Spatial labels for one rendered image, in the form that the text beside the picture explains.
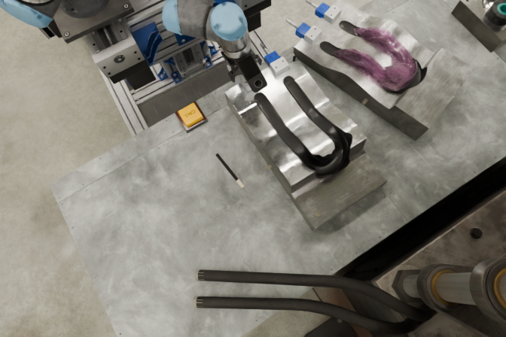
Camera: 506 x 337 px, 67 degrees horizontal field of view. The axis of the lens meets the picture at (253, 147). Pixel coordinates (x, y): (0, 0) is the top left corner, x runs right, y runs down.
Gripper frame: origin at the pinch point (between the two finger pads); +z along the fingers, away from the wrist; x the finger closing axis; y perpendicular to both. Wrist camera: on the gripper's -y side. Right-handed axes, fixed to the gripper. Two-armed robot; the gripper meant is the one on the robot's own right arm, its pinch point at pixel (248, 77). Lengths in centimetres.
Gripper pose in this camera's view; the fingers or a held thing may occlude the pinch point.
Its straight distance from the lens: 117.4
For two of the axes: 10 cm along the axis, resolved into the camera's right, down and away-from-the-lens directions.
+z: 0.8, 1.4, 9.9
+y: -5.4, -8.3, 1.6
